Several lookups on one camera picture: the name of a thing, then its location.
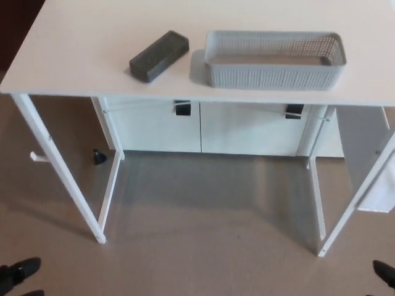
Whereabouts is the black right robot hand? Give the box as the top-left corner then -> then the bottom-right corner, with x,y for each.
372,260 -> 395,296

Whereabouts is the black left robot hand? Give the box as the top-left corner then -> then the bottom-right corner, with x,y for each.
0,257 -> 45,296

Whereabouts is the dark grey board eraser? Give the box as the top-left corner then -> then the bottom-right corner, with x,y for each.
128,30 -> 190,84

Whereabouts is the white desk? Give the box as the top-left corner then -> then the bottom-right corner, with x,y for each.
0,0 -> 395,257

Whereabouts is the white cabinet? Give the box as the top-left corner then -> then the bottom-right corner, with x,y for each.
100,96 -> 346,158

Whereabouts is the grey perforated plastic basket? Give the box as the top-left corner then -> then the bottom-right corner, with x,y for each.
203,30 -> 347,91

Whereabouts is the dark brown panel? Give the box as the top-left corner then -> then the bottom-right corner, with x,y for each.
0,0 -> 47,84

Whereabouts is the black cabinet handle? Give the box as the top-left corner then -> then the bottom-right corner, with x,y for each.
174,100 -> 191,117
285,104 -> 305,120

